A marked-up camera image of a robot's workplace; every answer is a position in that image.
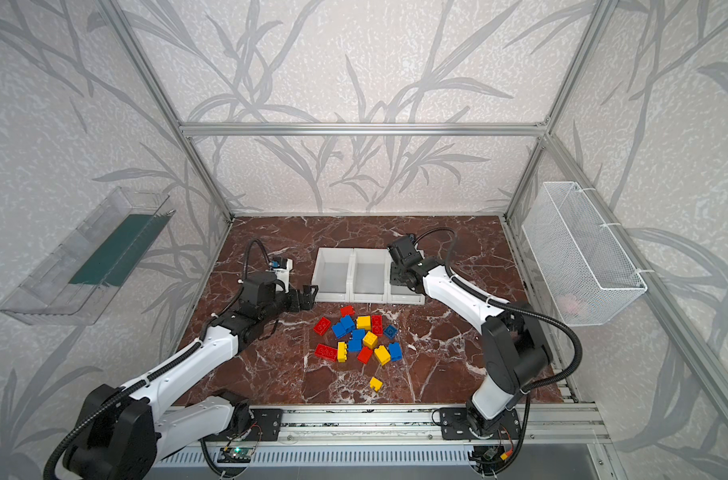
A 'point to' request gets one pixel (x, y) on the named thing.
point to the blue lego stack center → (356, 343)
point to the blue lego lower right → (395, 351)
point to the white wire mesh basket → (585, 272)
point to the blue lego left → (339, 330)
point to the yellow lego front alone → (375, 383)
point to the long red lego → (326, 352)
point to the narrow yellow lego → (341, 351)
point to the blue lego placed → (347, 322)
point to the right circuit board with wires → (495, 459)
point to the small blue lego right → (390, 331)
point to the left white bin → (332, 275)
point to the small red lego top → (347, 311)
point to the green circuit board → (235, 455)
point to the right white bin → (403, 295)
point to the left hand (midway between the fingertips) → (309, 278)
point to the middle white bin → (369, 279)
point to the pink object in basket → (568, 301)
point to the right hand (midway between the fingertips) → (402, 264)
